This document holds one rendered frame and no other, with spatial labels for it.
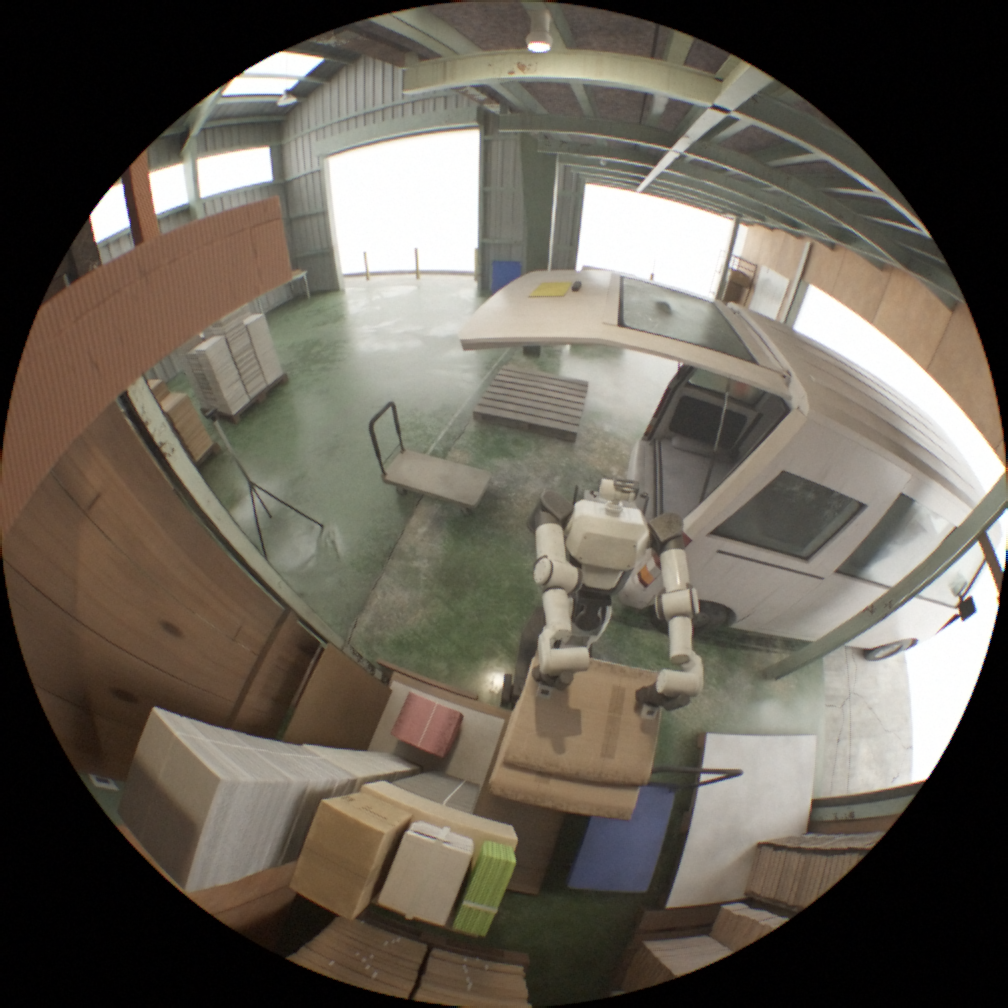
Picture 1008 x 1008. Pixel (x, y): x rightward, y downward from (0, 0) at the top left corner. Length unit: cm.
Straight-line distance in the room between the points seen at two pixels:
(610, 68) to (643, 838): 320
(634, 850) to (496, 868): 148
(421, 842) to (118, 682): 78
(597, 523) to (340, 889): 121
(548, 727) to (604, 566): 55
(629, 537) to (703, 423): 190
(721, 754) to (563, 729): 161
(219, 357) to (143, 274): 473
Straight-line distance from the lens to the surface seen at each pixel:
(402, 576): 264
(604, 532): 114
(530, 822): 222
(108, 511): 86
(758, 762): 280
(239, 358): 518
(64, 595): 89
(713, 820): 263
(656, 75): 134
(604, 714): 122
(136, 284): 30
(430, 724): 182
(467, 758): 217
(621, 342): 120
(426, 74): 149
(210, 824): 67
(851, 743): 378
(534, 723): 117
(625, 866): 233
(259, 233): 36
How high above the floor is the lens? 226
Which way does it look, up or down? 50 degrees down
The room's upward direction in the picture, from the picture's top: 3 degrees clockwise
